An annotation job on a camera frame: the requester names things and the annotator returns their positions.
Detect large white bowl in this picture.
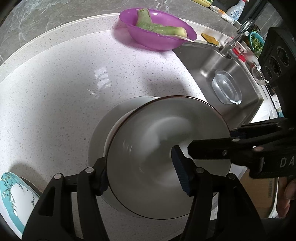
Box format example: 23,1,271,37
87,96,163,209

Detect red rimmed ceramic bowl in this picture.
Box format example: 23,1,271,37
105,96,230,219

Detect teal floral plate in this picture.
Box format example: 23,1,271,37
1,172,42,238

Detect person right hand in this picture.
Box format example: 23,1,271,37
276,177,296,218

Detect metal ladle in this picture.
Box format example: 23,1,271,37
250,62,269,86

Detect small teal vegetable bowl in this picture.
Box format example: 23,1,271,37
248,32,265,57

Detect chrome faucet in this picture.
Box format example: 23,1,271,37
220,18,254,57

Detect stainless steel sink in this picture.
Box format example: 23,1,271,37
173,43,263,128

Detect glass bowl in sink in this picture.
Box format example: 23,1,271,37
212,70,242,105

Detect white spray bottle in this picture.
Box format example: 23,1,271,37
226,0,249,22

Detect yellow sponge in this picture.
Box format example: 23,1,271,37
201,33,219,46

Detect purple plastic bowl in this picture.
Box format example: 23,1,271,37
119,8,197,51

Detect green peeled vegetable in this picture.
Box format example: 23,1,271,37
136,8,187,38

